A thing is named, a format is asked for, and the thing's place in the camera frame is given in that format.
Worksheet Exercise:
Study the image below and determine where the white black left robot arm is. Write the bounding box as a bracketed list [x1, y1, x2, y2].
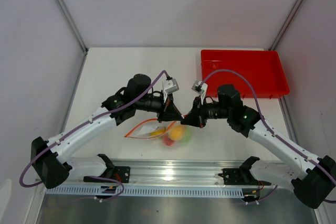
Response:
[30, 74, 183, 189]

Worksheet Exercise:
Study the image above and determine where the orange yellow peach with leaf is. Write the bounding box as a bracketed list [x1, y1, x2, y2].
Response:
[169, 125, 186, 141]

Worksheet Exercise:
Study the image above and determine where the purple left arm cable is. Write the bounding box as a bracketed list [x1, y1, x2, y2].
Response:
[18, 70, 125, 203]

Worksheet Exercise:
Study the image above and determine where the pink yellow peach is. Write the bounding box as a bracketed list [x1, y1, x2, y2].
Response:
[162, 135, 174, 146]

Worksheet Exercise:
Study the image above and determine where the white slotted cable duct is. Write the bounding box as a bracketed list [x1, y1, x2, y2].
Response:
[46, 185, 244, 198]

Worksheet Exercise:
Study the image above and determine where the aluminium corner post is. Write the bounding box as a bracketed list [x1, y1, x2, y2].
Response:
[54, 0, 88, 55]
[268, 0, 306, 51]

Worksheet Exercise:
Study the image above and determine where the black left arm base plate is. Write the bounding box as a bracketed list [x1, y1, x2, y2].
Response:
[83, 166, 131, 184]

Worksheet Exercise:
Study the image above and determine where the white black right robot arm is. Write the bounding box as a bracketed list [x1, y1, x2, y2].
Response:
[181, 81, 335, 209]

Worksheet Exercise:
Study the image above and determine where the aluminium corner post left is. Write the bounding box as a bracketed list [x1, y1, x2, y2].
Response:
[54, 0, 88, 55]

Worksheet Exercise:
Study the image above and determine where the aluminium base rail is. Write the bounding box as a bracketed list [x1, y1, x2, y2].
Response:
[34, 158, 321, 189]

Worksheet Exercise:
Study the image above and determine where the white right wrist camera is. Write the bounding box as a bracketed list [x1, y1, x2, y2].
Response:
[192, 80, 208, 104]

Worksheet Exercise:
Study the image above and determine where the clear zip bag orange zipper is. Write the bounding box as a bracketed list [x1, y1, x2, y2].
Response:
[124, 119, 192, 147]

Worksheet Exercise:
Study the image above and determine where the aluminium corner post right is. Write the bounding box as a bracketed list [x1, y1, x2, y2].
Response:
[268, 0, 306, 51]

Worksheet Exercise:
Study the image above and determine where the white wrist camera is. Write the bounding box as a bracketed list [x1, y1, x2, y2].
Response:
[162, 78, 179, 102]
[192, 80, 208, 104]

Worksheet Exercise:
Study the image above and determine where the red plastic tray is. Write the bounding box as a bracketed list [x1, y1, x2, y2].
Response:
[201, 49, 290, 99]

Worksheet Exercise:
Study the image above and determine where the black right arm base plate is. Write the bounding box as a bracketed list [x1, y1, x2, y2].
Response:
[218, 168, 262, 186]

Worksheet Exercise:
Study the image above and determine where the green apple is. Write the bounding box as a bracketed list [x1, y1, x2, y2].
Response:
[180, 127, 192, 144]

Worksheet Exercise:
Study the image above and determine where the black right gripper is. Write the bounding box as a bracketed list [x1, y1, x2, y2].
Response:
[181, 95, 231, 129]

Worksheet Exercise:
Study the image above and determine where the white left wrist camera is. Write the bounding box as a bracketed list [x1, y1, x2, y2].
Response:
[162, 78, 179, 102]

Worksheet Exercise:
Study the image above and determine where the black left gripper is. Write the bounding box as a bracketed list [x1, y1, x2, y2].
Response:
[135, 90, 183, 123]

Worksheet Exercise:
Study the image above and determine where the green yellow mango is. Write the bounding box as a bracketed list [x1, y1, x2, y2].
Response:
[149, 127, 166, 136]

